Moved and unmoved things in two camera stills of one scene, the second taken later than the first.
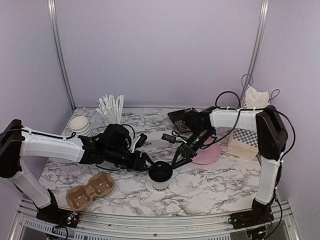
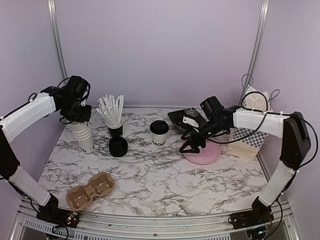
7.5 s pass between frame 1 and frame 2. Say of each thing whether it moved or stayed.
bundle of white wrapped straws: stayed
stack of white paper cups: stayed
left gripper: moved
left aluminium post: stayed
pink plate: stayed
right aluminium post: stayed
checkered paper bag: stayed
